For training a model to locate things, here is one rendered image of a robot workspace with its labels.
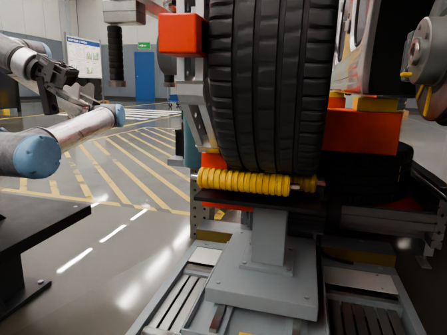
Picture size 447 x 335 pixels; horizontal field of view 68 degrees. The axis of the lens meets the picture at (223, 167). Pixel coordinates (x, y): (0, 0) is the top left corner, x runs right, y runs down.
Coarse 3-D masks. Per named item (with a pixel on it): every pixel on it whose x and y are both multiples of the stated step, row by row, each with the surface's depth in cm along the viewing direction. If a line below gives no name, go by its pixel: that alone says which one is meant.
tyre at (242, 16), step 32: (224, 0) 60; (256, 0) 59; (288, 0) 57; (320, 0) 56; (224, 32) 61; (256, 32) 60; (288, 32) 58; (320, 32) 57; (224, 64) 63; (256, 64) 62; (288, 64) 60; (320, 64) 59; (224, 96) 66; (256, 96) 65; (288, 96) 62; (320, 96) 62; (224, 128) 70; (256, 128) 69; (288, 128) 67; (320, 128) 65; (256, 160) 78; (288, 160) 75
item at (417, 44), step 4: (416, 40) 76; (420, 40) 75; (412, 44) 78; (416, 44) 75; (420, 44) 75; (412, 48) 79; (416, 48) 75; (420, 48) 75; (412, 52) 78; (416, 52) 75; (420, 52) 75; (408, 56) 80; (412, 56) 80; (416, 56) 76; (408, 60) 80; (412, 60) 77; (416, 60) 76; (412, 64) 78; (416, 64) 78
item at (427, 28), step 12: (444, 0) 76; (432, 12) 83; (444, 12) 75; (420, 24) 77; (432, 24) 71; (444, 24) 71; (420, 36) 77; (432, 36) 70; (444, 36) 70; (432, 48) 71; (444, 48) 70; (420, 60) 75; (432, 60) 71; (444, 60) 71; (420, 72) 74; (432, 72) 73; (444, 72) 72; (420, 84) 87; (432, 84) 78; (444, 84) 72; (420, 96) 87; (432, 96) 78; (444, 96) 71; (420, 108) 86; (432, 108) 78; (444, 108) 71; (432, 120) 77; (444, 120) 76
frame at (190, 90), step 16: (176, 0) 67; (192, 0) 68; (208, 0) 68; (208, 16) 70; (208, 64) 73; (176, 80) 71; (192, 80) 70; (208, 80) 73; (192, 96) 72; (208, 96) 74; (192, 112) 78; (208, 112) 76; (192, 128) 82; (208, 128) 81; (208, 144) 88
